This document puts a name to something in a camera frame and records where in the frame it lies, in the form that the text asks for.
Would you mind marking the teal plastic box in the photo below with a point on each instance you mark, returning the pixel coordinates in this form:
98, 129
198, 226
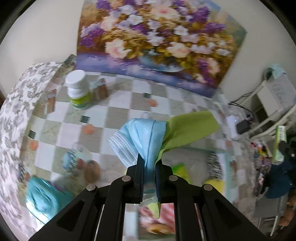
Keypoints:
44, 200

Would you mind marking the yellow soft hat toy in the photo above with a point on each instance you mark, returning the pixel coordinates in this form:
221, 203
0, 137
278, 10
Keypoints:
219, 185

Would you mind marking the pink white fluffy cloth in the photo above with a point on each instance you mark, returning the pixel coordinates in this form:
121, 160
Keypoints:
164, 225

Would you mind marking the white green-label pill bottle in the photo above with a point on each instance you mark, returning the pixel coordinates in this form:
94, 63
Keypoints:
78, 89

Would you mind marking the blue face mask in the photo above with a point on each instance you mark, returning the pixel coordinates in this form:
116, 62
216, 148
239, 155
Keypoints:
140, 137

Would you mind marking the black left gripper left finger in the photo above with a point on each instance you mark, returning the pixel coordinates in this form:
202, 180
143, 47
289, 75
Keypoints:
97, 213

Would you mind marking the white rack shelf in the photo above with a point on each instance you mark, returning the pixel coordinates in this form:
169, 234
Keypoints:
271, 104

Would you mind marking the flower painting canvas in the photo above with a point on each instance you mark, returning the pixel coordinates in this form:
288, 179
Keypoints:
185, 44

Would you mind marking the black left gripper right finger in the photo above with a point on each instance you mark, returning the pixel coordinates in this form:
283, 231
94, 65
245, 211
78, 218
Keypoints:
202, 213

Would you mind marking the black power adapter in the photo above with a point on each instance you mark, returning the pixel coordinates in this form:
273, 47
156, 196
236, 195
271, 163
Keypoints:
243, 126

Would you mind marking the green cloth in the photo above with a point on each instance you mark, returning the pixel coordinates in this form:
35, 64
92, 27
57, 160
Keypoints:
182, 130

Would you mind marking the teal-rimmed white tray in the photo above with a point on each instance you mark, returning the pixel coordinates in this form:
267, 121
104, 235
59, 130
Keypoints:
196, 166

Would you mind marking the black white leopard scrunchie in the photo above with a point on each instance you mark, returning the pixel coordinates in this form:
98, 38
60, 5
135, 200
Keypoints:
214, 167

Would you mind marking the green tissue pack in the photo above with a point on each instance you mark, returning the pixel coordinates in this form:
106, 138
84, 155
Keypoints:
181, 171

